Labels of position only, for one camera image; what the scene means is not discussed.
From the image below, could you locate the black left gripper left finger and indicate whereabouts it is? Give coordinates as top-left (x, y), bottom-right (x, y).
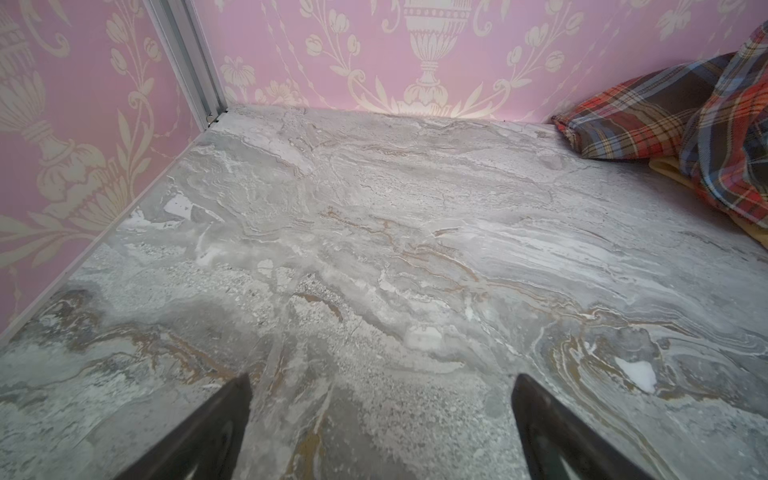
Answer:
top-left (118, 373), bottom-right (252, 479)

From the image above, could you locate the red plaid cloth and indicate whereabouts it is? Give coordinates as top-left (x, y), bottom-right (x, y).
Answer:
top-left (552, 24), bottom-right (767, 228)

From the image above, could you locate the aluminium corner frame post left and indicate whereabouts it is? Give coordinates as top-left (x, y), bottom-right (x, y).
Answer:
top-left (145, 0), bottom-right (228, 131)

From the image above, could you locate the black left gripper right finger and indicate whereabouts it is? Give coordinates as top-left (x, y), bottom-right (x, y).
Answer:
top-left (511, 374), bottom-right (650, 479)

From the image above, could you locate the mustard yellow cloth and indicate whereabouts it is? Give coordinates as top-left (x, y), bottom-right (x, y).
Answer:
top-left (649, 157), bottom-right (768, 248)

